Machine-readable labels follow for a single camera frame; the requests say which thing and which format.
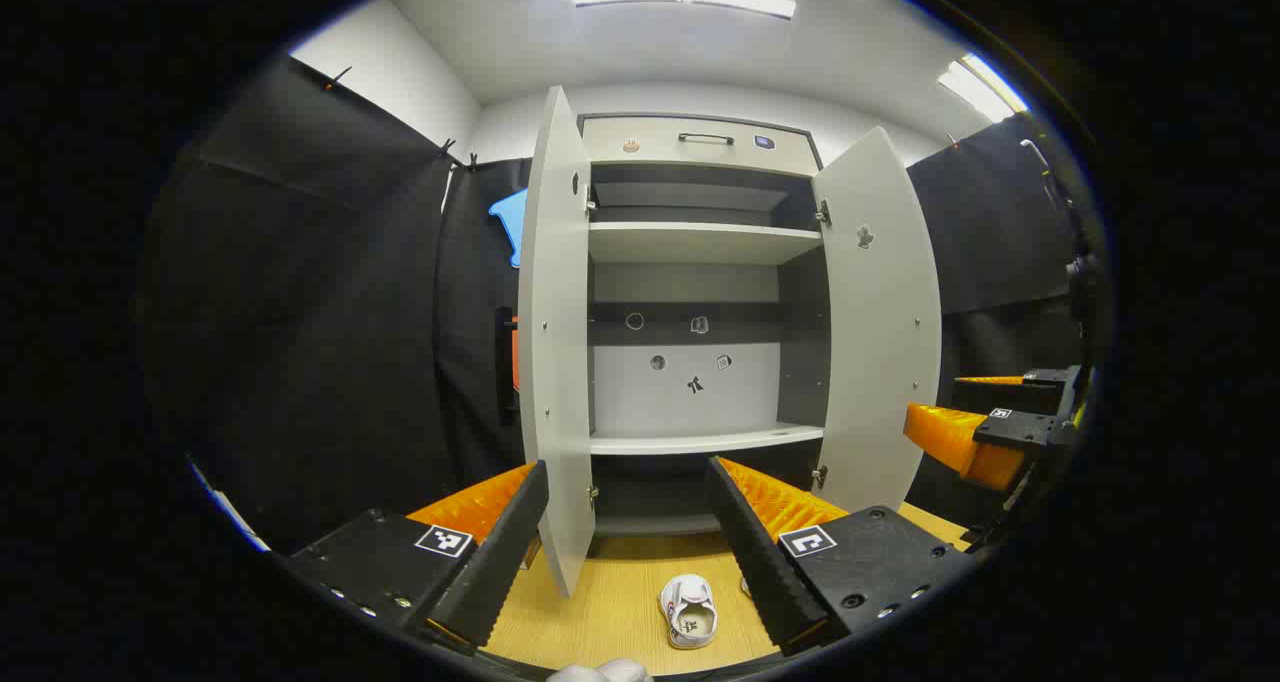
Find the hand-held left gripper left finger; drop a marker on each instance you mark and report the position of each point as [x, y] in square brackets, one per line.
[500, 552]

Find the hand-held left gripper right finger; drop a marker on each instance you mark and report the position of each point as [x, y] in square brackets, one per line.
[760, 562]

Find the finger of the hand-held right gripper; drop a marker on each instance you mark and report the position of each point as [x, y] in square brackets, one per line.
[1045, 377]
[1030, 430]

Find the grey cabinet door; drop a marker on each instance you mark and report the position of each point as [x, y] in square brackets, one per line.
[555, 362]
[880, 362]

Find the grey shoe cabinet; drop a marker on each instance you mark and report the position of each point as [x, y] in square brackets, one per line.
[800, 342]

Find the white cabinet shelf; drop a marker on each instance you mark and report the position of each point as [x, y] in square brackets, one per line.
[700, 242]
[700, 440]

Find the cabinet drawer front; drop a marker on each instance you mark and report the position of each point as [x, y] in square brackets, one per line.
[650, 162]

